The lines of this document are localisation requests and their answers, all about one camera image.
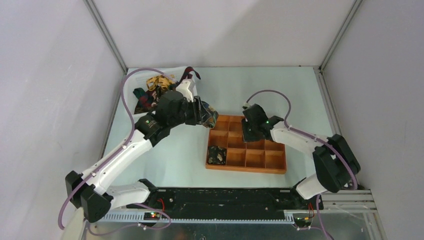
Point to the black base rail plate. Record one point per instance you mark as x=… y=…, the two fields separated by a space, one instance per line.
x=228 y=203

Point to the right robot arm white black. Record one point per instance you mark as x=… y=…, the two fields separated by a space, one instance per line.
x=334 y=162

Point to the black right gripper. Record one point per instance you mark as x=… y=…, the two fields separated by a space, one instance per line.
x=246 y=137

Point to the dark floral patterned tie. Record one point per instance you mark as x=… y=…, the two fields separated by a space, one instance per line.
x=208 y=115

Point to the rolled dark patterned tie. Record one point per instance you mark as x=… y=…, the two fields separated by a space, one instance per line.
x=216 y=155

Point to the red navy striped tie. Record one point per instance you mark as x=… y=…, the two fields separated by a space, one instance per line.
x=188 y=73

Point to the white plastic mesh basket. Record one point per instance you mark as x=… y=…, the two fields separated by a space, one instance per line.
x=138 y=80

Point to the orange compartment tray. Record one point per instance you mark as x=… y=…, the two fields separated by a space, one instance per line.
x=262 y=156

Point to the brown dark patterned tie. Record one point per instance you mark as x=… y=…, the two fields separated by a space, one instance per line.
x=145 y=104

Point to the green navy plaid tie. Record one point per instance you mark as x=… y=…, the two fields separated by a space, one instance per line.
x=138 y=92

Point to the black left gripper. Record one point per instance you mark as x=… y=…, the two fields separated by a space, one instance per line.
x=195 y=106

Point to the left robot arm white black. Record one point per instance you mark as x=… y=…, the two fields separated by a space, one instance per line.
x=92 y=190

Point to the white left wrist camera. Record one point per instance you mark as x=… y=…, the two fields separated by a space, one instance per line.
x=188 y=89

